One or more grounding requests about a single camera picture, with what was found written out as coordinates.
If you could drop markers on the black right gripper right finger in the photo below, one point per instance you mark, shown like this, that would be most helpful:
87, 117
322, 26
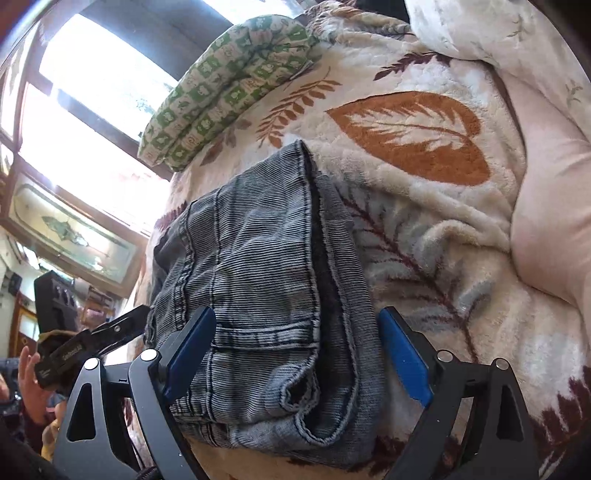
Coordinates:
498, 441

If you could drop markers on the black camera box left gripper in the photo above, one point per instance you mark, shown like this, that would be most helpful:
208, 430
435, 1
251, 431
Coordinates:
55, 304

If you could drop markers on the grey denim pants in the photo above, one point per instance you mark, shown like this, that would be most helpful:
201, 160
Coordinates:
295, 367

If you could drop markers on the pink pillow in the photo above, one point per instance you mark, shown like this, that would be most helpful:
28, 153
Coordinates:
550, 237

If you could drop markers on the green white folded quilt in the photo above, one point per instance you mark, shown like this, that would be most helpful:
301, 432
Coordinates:
240, 67

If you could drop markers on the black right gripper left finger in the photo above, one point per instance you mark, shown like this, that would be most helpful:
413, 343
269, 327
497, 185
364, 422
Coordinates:
93, 442

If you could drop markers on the white floral pillow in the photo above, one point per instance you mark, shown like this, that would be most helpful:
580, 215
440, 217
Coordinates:
529, 39

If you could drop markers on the leaf pattern bed blanket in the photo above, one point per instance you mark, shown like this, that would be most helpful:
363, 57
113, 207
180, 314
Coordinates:
427, 155

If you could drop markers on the stained glass window left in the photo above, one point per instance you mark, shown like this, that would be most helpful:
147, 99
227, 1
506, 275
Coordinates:
106, 255

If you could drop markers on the person's left hand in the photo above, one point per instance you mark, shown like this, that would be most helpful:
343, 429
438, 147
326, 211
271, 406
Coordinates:
35, 399

